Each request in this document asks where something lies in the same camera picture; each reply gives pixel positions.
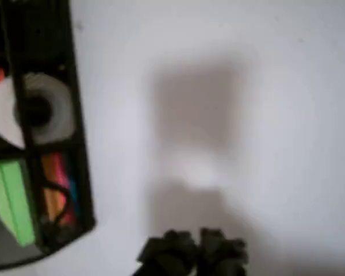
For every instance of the grey-white tape roll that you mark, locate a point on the grey-white tape roll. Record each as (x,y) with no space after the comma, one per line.
(60,109)

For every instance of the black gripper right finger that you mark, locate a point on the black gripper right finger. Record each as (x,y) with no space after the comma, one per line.
(221,256)

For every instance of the green sticky note pad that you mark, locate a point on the green sticky note pad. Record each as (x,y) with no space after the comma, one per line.
(11,195)

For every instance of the black mesh desk organizer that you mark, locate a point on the black mesh desk organizer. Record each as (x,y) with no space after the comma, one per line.
(74,86)

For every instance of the orange pink sticky flags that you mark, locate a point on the orange pink sticky flags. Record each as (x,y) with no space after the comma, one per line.
(56,184)

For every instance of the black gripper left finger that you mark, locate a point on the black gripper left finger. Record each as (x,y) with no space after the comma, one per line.
(169,256)

